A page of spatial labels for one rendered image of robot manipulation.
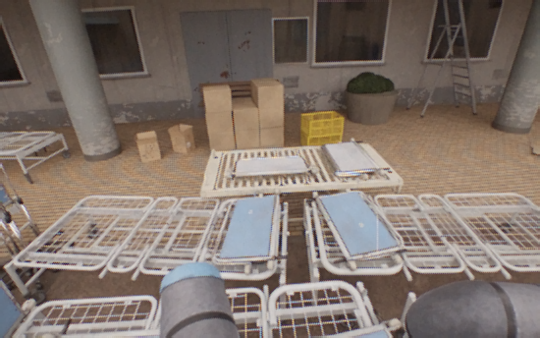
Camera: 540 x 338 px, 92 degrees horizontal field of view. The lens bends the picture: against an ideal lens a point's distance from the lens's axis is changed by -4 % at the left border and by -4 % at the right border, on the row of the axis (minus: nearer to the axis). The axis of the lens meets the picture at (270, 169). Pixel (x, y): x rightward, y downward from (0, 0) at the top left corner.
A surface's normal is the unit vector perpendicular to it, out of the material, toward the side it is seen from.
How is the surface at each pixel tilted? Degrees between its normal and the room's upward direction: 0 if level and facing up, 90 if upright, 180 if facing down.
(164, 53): 90
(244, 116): 90
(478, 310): 37
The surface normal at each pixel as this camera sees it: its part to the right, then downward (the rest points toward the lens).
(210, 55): 0.08, 0.46
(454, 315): -0.70, -0.41
